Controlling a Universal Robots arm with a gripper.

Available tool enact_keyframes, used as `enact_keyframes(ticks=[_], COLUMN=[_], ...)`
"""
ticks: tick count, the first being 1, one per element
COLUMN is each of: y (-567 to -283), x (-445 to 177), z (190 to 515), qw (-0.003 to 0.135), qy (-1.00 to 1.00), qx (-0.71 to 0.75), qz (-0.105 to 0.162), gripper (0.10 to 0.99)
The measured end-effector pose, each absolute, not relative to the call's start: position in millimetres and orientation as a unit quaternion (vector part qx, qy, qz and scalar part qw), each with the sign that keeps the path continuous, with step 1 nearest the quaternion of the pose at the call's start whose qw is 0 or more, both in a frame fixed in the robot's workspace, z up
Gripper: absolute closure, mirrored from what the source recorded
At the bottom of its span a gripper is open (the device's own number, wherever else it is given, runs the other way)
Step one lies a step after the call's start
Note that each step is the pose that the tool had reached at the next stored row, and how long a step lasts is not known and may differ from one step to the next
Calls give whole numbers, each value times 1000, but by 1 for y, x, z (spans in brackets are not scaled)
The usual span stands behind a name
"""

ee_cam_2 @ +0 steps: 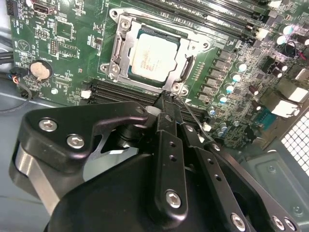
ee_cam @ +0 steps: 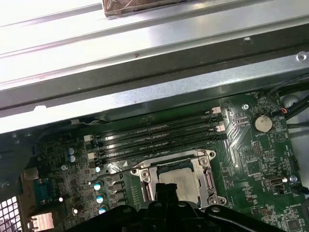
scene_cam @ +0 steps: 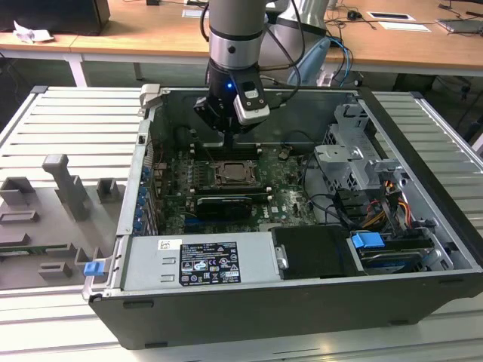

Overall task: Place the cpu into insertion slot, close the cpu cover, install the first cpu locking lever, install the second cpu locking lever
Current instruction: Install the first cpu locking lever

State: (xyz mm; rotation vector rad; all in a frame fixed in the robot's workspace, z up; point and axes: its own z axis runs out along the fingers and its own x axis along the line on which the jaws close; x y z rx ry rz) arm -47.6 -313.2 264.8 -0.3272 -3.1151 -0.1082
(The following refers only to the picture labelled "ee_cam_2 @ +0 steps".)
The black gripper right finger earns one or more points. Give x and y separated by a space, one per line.
212 169

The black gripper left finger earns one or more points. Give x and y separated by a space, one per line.
60 116

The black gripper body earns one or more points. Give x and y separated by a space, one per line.
108 205

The metal socket cover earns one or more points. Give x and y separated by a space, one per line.
130 41

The silver topped CPU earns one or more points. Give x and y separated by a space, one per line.
154 58

